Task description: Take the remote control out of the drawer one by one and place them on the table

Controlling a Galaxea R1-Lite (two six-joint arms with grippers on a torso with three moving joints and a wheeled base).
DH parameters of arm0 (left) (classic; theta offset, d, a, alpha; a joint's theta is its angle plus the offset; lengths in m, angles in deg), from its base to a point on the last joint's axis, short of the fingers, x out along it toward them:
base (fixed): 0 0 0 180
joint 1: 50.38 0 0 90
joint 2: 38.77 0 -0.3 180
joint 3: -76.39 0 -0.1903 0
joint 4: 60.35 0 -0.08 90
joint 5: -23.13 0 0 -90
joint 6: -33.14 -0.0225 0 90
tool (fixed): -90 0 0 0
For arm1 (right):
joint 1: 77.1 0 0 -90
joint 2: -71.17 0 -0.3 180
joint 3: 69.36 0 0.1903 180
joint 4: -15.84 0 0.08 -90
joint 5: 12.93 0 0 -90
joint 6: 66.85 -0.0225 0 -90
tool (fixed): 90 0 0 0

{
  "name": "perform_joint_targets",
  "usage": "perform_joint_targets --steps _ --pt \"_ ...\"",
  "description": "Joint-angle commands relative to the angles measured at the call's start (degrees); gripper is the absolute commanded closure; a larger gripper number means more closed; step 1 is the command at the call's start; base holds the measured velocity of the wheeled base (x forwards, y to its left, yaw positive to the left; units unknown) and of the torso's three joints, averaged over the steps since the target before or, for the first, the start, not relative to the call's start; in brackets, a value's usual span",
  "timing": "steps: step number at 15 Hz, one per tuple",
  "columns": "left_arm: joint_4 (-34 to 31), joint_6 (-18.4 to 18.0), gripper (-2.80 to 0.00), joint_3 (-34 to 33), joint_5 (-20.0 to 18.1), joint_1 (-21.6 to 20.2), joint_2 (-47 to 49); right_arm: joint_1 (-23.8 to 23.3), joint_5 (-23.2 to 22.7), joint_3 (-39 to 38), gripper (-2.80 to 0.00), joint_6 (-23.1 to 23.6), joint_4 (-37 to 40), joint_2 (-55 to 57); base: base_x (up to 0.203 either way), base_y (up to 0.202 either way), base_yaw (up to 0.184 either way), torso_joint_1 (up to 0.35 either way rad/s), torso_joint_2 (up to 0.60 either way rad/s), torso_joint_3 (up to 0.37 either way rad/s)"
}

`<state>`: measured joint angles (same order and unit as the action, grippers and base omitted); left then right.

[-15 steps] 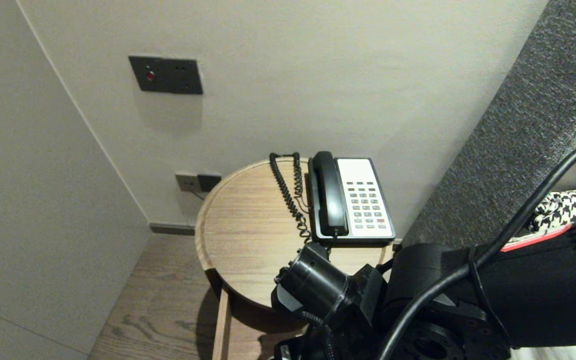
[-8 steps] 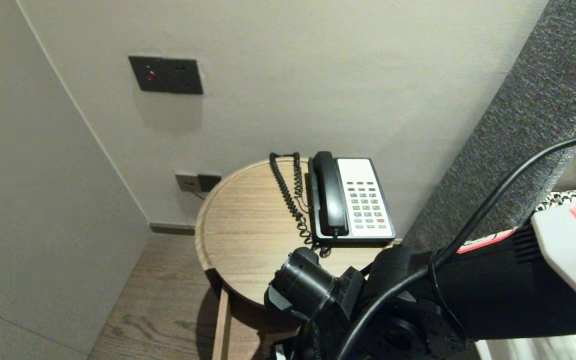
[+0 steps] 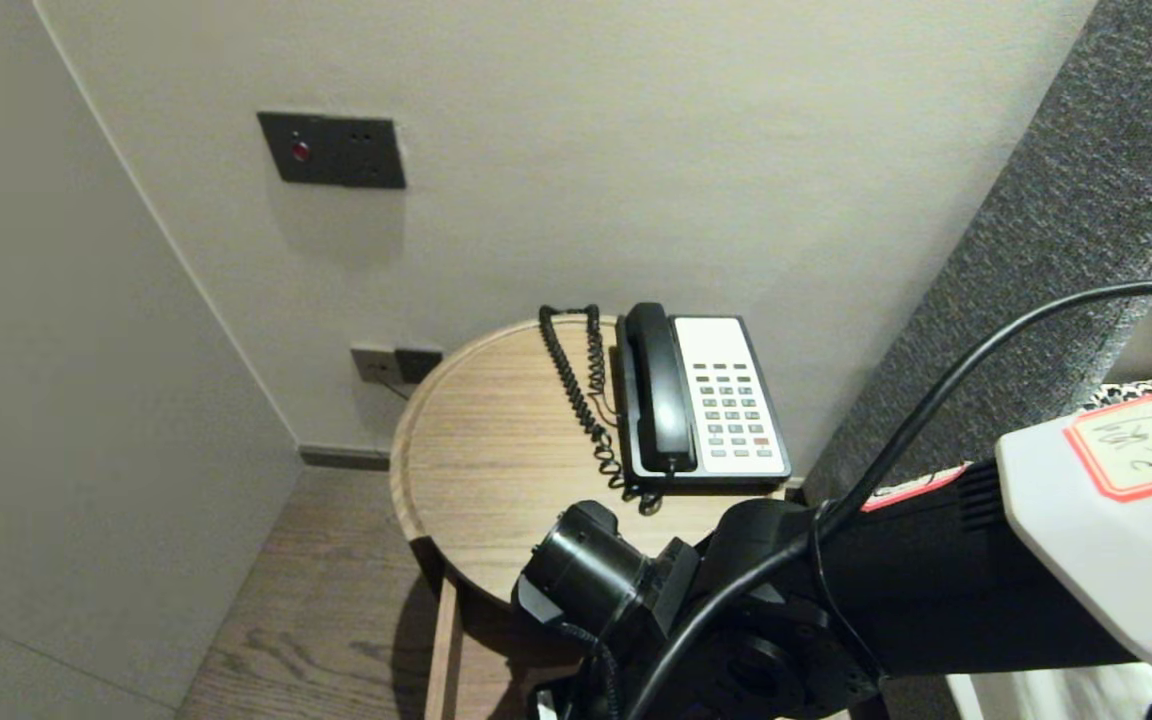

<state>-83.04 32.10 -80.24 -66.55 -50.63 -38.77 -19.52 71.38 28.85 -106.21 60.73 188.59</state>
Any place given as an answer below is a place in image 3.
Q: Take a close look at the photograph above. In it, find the curved wooden nightstand drawer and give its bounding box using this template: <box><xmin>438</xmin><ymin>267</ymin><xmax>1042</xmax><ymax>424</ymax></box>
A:
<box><xmin>423</xmin><ymin>575</ymin><xmax>587</xmax><ymax>720</ymax></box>

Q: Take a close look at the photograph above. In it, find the black telephone handset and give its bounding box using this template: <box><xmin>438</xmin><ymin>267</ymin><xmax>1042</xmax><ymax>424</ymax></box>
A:
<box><xmin>624</xmin><ymin>302</ymin><xmax>697</xmax><ymax>474</ymax></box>

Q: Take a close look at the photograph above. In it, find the round wooden nightstand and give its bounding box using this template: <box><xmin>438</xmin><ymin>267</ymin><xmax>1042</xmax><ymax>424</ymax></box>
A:
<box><xmin>390</xmin><ymin>313</ymin><xmax>787</xmax><ymax>613</ymax></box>

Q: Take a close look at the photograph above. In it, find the black and white desk telephone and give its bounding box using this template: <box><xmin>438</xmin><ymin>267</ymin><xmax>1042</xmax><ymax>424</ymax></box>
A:
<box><xmin>614</xmin><ymin>314</ymin><xmax>793</xmax><ymax>491</ymax></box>

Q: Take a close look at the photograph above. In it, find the dark skirting board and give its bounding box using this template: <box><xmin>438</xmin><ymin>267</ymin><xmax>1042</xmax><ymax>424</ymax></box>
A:
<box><xmin>298</xmin><ymin>447</ymin><xmax>392</xmax><ymax>473</ymax></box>

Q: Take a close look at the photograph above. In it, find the grey fabric headboard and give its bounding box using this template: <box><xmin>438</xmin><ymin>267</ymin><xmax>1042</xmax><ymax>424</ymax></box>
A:
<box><xmin>801</xmin><ymin>0</ymin><xmax>1152</xmax><ymax>506</ymax></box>

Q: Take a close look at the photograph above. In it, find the black white houndstooth pillow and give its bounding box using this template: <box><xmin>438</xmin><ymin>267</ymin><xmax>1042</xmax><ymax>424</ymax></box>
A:
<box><xmin>1078</xmin><ymin>374</ymin><xmax>1152</xmax><ymax>413</ymax></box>

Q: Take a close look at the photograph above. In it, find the red bordered paper label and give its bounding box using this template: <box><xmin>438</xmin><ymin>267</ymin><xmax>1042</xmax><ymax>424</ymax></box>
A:
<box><xmin>1063</xmin><ymin>392</ymin><xmax>1152</xmax><ymax>503</ymax></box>

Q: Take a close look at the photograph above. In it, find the beige bed duvet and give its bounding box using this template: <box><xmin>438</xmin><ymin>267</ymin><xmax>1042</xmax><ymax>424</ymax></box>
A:
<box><xmin>944</xmin><ymin>660</ymin><xmax>1152</xmax><ymax>720</ymax></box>

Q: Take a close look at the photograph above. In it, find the black coiled phone cord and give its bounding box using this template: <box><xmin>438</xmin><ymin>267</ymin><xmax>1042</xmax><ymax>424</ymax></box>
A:
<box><xmin>538</xmin><ymin>305</ymin><xmax>664</xmax><ymax>516</ymax></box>

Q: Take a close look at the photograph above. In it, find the black wall socket plate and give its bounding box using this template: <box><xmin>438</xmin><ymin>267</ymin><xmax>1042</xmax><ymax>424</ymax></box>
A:
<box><xmin>395</xmin><ymin>347</ymin><xmax>444</xmax><ymax>385</ymax></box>

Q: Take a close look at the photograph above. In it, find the beige wall socket plate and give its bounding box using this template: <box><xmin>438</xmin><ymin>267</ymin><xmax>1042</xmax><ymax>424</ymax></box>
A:
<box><xmin>351</xmin><ymin>344</ymin><xmax>402</xmax><ymax>386</ymax></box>

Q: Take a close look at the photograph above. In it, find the dark wall switch panel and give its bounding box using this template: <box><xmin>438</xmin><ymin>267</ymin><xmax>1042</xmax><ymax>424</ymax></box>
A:
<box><xmin>257</xmin><ymin>112</ymin><xmax>407</xmax><ymax>191</ymax></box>

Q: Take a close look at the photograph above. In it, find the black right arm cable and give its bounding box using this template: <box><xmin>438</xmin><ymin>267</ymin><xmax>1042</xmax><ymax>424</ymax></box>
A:
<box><xmin>624</xmin><ymin>277</ymin><xmax>1152</xmax><ymax>720</ymax></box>

